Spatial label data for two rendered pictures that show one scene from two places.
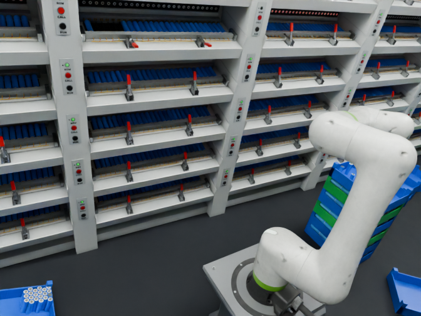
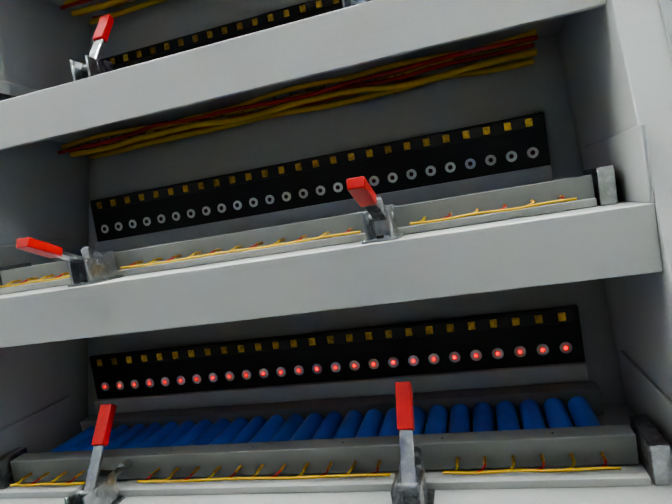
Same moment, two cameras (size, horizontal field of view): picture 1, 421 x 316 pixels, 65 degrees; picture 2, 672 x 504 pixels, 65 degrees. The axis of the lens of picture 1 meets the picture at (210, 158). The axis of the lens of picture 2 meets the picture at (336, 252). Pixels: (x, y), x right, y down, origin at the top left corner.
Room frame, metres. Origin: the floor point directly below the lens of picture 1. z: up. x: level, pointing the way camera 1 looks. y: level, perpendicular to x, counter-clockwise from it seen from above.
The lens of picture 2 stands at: (0.96, -0.16, 0.86)
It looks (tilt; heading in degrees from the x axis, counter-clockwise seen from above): 11 degrees up; 49
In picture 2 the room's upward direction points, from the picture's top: 5 degrees counter-clockwise
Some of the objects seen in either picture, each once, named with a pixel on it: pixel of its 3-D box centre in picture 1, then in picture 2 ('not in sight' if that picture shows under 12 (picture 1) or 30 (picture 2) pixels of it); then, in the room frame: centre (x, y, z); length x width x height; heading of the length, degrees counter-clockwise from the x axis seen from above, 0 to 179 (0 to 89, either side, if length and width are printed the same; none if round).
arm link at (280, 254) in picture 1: (279, 259); not in sight; (0.72, -0.28, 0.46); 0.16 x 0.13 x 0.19; 58
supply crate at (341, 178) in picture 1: (369, 182); not in sight; (1.29, -0.76, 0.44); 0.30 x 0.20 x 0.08; 38
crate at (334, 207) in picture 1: (356, 206); not in sight; (1.29, -0.76, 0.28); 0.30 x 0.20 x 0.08; 38
